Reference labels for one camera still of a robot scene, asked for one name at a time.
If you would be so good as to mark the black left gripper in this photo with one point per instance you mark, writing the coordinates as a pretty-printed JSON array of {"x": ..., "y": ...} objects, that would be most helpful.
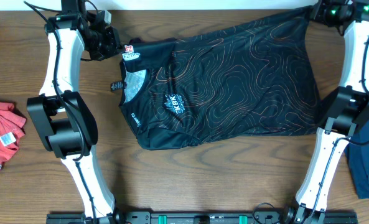
[{"x": 114, "y": 45}]

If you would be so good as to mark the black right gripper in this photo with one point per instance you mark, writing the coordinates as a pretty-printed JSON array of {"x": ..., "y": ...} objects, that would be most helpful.
[{"x": 318, "y": 14}]

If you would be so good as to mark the black patterned shirt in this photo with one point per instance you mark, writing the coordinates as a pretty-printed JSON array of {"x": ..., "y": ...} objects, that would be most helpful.
[{"x": 251, "y": 79}]

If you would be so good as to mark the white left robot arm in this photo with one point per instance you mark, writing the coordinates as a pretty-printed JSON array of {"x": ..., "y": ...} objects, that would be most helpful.
[{"x": 63, "y": 121}]

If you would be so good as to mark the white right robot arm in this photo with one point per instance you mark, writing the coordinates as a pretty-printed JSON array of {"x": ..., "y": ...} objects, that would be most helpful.
[{"x": 343, "y": 118}]

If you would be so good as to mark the red crumpled shirt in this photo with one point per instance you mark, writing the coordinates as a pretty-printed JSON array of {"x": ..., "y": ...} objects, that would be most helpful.
[{"x": 11, "y": 131}]

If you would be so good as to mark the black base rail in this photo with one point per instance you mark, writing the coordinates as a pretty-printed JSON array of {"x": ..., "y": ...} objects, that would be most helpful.
[{"x": 203, "y": 218}]

